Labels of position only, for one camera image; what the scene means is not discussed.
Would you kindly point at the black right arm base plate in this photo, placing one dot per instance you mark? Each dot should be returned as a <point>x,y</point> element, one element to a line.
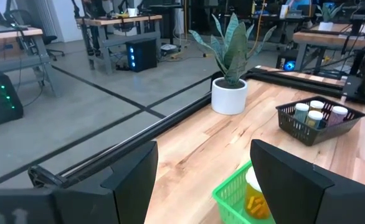
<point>350,88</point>

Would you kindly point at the black computer tower blue lights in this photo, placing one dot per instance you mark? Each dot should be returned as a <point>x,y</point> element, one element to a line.
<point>145,56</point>

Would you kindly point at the wood-top grey desk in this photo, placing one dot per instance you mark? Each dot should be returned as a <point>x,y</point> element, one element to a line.
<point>325,39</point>
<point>14,32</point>
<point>123,20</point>

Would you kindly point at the large white ball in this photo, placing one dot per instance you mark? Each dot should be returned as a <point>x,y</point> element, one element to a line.
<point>255,205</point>

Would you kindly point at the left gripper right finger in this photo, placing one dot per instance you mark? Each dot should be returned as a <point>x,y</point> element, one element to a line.
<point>301,193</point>

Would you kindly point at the green plastic mesh bin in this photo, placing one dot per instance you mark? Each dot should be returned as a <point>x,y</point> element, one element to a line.
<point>229,199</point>

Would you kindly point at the black plastic mesh bin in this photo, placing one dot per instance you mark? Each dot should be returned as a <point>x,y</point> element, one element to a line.
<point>297,132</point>

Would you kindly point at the white plant pot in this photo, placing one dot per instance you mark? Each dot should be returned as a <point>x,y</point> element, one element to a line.
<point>325,26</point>
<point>229,101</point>

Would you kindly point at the computer with blue glowing fan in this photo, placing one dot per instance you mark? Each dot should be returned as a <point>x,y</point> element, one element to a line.
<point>290,65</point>

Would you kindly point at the black aluminium table frame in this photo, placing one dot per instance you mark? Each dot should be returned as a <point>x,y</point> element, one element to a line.
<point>139,137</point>

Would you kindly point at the black office chair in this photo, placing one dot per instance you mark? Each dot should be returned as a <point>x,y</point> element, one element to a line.
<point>48,40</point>

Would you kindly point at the small clear bottle cap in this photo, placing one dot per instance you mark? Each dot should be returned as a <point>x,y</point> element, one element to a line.
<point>336,115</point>

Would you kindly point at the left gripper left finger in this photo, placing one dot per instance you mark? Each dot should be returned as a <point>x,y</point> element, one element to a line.
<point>123,193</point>

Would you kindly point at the small white ball bottom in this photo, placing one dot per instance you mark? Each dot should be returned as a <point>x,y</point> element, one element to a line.
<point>314,119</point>

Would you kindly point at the green artificial plant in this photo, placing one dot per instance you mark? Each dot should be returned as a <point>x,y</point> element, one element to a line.
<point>235,53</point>
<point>327,12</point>

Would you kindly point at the white cup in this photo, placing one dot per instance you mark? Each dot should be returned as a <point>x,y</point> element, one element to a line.
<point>132,12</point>

